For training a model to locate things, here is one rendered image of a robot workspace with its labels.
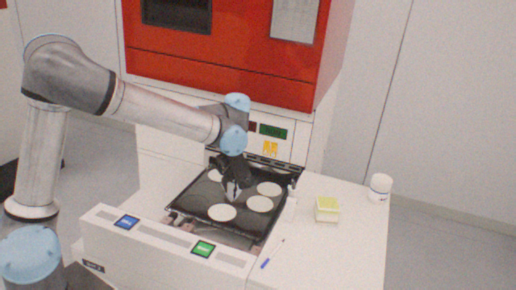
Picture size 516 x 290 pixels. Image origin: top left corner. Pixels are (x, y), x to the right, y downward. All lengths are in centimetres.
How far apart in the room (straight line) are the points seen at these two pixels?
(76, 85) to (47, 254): 37
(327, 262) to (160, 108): 64
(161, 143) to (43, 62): 105
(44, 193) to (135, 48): 82
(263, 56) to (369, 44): 157
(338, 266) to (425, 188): 216
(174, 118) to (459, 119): 243
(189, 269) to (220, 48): 78
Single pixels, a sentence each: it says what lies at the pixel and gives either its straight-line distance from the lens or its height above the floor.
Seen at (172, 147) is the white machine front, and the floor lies 90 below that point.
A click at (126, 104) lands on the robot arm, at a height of 143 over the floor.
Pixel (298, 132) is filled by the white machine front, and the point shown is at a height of 112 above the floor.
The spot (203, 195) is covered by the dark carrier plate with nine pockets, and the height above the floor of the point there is 90.
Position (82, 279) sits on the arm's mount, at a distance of 114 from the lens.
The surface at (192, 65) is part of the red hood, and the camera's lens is 147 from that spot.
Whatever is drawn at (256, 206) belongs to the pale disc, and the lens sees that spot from 136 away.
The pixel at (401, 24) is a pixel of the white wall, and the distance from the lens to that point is 279.
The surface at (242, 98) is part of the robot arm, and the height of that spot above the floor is 135.
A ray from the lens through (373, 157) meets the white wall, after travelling 308.
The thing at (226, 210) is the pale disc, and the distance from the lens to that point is 133.
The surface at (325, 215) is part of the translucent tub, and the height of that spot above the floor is 101.
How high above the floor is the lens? 172
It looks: 28 degrees down
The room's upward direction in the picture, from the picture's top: 6 degrees clockwise
